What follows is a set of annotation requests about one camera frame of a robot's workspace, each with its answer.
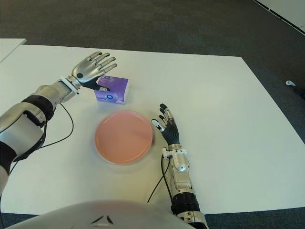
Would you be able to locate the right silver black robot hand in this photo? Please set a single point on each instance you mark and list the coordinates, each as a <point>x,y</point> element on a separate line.
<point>171,133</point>

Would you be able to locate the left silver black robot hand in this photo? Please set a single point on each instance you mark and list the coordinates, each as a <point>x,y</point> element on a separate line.
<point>87,69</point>

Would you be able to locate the purple tissue paper pack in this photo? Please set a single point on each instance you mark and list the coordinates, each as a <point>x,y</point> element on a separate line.
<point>115,91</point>

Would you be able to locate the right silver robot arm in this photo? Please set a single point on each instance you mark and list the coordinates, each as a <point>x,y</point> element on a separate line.
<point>182,181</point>

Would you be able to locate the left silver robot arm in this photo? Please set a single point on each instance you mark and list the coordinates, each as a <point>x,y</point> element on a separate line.
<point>26,124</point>

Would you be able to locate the pink round plate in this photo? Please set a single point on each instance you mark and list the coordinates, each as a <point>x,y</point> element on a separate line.
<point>124,137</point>

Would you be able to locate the white side table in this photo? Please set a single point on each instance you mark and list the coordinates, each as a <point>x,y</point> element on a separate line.
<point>9,46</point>

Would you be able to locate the grey robot torso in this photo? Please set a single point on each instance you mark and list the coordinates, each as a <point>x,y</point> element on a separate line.
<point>100,214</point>

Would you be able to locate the white handheld controller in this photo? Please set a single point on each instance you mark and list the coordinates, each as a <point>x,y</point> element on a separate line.
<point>289,83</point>

